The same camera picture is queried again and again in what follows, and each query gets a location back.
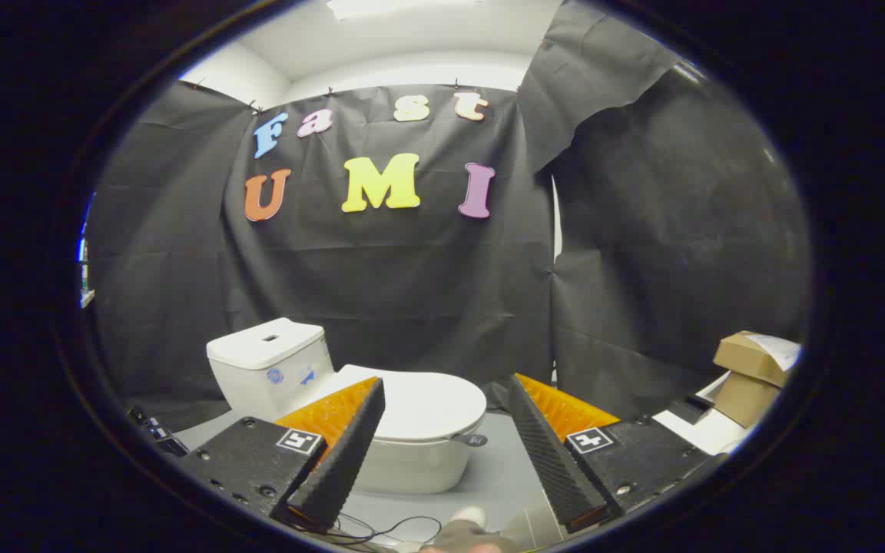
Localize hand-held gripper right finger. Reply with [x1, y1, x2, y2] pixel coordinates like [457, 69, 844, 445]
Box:
[507, 373, 728, 535]

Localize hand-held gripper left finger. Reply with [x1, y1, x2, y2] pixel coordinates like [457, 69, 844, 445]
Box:
[177, 376, 386, 535]

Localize white toilet lid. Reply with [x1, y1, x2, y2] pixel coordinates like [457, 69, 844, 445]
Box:
[312, 365, 488, 444]

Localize white ceramic toilet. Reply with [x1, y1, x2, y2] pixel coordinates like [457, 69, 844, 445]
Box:
[207, 318, 488, 496]

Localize person's trouser leg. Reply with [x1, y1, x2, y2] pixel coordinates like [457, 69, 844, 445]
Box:
[419, 521, 520, 553]

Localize small black device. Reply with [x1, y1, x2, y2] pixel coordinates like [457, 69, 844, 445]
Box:
[669, 394, 714, 426]

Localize white side table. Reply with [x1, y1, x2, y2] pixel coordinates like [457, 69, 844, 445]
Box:
[654, 373, 758, 455]

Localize brown cardboard box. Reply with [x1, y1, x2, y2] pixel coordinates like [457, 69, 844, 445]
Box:
[713, 371, 781, 429]
[713, 331, 800, 389]

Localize black backdrop cloth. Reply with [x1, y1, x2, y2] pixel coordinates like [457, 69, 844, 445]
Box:
[85, 0, 812, 431]

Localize white paper sheet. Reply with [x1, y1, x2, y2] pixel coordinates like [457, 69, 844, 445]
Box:
[746, 334, 803, 372]

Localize cluttered equipment shelf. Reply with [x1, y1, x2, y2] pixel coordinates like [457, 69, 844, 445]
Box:
[78, 192, 96, 308]

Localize ceiling light panel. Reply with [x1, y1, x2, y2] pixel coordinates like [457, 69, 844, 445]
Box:
[327, 0, 482, 20]

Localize black floor cables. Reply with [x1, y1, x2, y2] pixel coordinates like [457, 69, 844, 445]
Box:
[289, 513, 443, 548]

